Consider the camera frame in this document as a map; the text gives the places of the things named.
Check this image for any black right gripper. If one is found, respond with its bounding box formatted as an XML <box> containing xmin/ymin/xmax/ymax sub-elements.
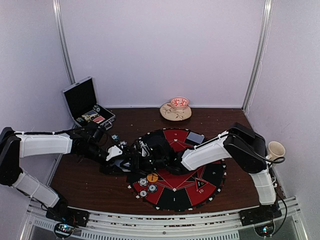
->
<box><xmin>120</xmin><ymin>153</ymin><xmax>167</xmax><ymax>175</ymax></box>

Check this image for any green poker chip stack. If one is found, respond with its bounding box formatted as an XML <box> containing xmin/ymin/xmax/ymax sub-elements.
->
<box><xmin>112</xmin><ymin>134</ymin><xmax>119</xmax><ymax>141</ymax></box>

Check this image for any blue white chip seat two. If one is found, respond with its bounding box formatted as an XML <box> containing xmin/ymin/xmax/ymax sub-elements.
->
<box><xmin>138</xmin><ymin>177</ymin><xmax>149</xmax><ymax>187</ymax></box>

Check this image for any black hundred chip seat two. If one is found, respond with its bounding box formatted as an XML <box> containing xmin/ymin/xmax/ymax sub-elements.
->
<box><xmin>139</xmin><ymin>190</ymin><xmax>148</xmax><ymax>198</ymax></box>

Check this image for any dealt blue playing card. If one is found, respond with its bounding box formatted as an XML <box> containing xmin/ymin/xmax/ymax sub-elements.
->
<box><xmin>186</xmin><ymin>132</ymin><xmax>205</xmax><ymax>145</ymax></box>

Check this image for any blue playing card deck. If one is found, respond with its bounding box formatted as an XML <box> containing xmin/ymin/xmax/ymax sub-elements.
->
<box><xmin>113</xmin><ymin>159</ymin><xmax>132</xmax><ymax>173</ymax></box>

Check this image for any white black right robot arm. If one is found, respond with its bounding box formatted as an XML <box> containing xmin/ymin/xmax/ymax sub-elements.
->
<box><xmin>132</xmin><ymin>122</ymin><xmax>282</xmax><ymax>221</ymax></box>

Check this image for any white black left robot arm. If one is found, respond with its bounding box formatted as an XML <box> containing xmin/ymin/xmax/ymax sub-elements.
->
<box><xmin>0</xmin><ymin>123</ymin><xmax>133</xmax><ymax>222</ymax></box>

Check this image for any orange big blind button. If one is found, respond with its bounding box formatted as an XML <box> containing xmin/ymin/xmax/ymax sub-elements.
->
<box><xmin>146</xmin><ymin>173</ymin><xmax>159</xmax><ymax>183</ymax></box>

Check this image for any cream floral ceramic plate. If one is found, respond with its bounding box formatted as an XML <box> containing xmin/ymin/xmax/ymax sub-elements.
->
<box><xmin>159</xmin><ymin>102</ymin><xmax>192</xmax><ymax>122</ymax></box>

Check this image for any aluminium poker chip case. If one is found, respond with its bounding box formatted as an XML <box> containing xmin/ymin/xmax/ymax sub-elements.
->
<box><xmin>62</xmin><ymin>76</ymin><xmax>116</xmax><ymax>130</ymax></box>

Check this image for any round red black poker mat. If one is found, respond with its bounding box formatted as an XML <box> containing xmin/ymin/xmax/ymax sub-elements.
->
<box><xmin>124</xmin><ymin>127</ymin><xmax>228</xmax><ymax>212</ymax></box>

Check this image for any red patterned white bowl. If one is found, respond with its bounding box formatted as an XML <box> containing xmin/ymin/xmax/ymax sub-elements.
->
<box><xmin>170</xmin><ymin>96</ymin><xmax>189</xmax><ymax>111</ymax></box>

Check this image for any white printed ceramic mug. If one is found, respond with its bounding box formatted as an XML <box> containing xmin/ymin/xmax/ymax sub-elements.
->
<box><xmin>267</xmin><ymin>141</ymin><xmax>286</xmax><ymax>161</ymax></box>

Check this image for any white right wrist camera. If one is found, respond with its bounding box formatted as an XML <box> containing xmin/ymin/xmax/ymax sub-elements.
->
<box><xmin>139</xmin><ymin>140</ymin><xmax>151</xmax><ymax>157</ymax></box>

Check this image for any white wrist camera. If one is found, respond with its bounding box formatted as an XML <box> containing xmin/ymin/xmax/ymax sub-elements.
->
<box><xmin>106</xmin><ymin>145</ymin><xmax>123</xmax><ymax>162</ymax></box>
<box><xmin>139</xmin><ymin>140</ymin><xmax>151</xmax><ymax>157</ymax></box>

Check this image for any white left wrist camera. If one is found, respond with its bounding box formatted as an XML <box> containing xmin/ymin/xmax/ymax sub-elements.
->
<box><xmin>106</xmin><ymin>145</ymin><xmax>123</xmax><ymax>162</ymax></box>

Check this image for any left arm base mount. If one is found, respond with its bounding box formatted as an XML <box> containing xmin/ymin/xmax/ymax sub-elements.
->
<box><xmin>41</xmin><ymin>196</ymin><xmax>90</xmax><ymax>228</ymax></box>

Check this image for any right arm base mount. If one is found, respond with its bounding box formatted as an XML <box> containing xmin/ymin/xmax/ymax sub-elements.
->
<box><xmin>238</xmin><ymin>203</ymin><xmax>282</xmax><ymax>226</ymax></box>

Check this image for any left aluminium corner post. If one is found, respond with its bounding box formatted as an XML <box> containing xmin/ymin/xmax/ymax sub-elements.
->
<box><xmin>52</xmin><ymin>0</ymin><xmax>76</xmax><ymax>85</ymax></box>

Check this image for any aluminium corner post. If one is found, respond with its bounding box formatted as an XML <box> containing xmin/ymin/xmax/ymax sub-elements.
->
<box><xmin>242</xmin><ymin>0</ymin><xmax>274</xmax><ymax>114</ymax></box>
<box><xmin>52</xmin><ymin>0</ymin><xmax>76</xmax><ymax>85</ymax></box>

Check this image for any aluminium front rail frame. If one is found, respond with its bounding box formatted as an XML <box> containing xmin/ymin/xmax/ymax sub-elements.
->
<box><xmin>18</xmin><ymin>197</ymin><xmax>310</xmax><ymax>240</ymax></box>

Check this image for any right aluminium corner post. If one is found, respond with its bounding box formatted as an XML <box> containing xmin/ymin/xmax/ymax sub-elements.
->
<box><xmin>242</xmin><ymin>0</ymin><xmax>274</xmax><ymax>114</ymax></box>

